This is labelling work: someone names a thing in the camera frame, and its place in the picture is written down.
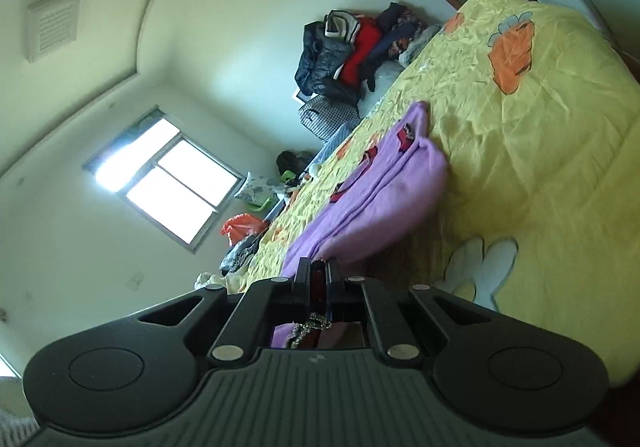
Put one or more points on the white floral pillow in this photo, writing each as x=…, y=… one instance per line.
x=257, y=190

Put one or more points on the orange plastic bag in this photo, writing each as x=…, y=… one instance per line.
x=240, y=226

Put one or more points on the green plastic chair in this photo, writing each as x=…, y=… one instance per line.
x=282, y=194

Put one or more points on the navy patterned clothes pile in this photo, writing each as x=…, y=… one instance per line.
x=404, y=35

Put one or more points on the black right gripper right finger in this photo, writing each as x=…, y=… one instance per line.
x=495, y=371

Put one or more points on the white quilted garment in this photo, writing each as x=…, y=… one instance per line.
x=233, y=282

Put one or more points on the checkered bag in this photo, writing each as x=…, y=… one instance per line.
x=323, y=116

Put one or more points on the white ceiling vent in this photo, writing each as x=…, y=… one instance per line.
x=50, y=24

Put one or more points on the red folded garment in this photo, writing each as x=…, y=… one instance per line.
x=368, y=36

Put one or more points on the dark green bag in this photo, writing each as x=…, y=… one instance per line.
x=294, y=162

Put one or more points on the purple sweater red collar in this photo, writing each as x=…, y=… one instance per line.
x=394, y=188

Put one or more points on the dark puffer jacket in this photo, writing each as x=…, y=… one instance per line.
x=322, y=56

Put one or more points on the yellow floral quilt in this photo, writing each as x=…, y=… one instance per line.
x=538, y=118

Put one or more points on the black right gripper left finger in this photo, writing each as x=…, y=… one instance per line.
x=137, y=371

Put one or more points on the window with grey frame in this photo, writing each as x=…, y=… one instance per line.
x=167, y=177

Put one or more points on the black white patterned cloth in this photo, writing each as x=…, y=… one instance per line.
x=239, y=253

